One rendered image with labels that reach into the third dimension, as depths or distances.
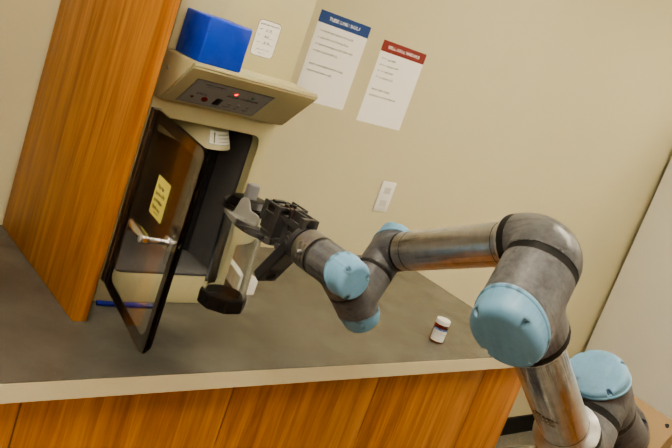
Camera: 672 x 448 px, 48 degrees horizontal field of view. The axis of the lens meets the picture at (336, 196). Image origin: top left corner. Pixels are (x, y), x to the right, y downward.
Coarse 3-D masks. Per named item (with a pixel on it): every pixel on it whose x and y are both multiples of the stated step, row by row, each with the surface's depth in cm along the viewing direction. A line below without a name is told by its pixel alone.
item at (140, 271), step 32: (160, 128) 150; (160, 160) 147; (192, 160) 134; (192, 192) 131; (128, 224) 156; (160, 224) 141; (128, 256) 152; (160, 256) 138; (128, 288) 149; (160, 288) 136; (128, 320) 146
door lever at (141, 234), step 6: (132, 222) 139; (138, 222) 140; (132, 228) 139; (138, 228) 137; (138, 234) 135; (144, 234) 135; (138, 240) 134; (144, 240) 134; (150, 240) 135; (156, 240) 135; (162, 240) 136; (168, 240) 136
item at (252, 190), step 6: (252, 186) 155; (258, 186) 156; (246, 192) 156; (252, 192) 156; (258, 192) 157; (228, 198) 156; (234, 198) 155; (240, 198) 154; (252, 198) 156; (258, 198) 159; (252, 204) 154; (258, 204) 154; (258, 210) 154
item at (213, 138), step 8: (176, 120) 169; (184, 128) 168; (192, 128) 168; (200, 128) 168; (208, 128) 169; (216, 128) 171; (192, 136) 168; (200, 136) 168; (208, 136) 169; (216, 136) 171; (224, 136) 173; (208, 144) 169; (216, 144) 170; (224, 144) 173
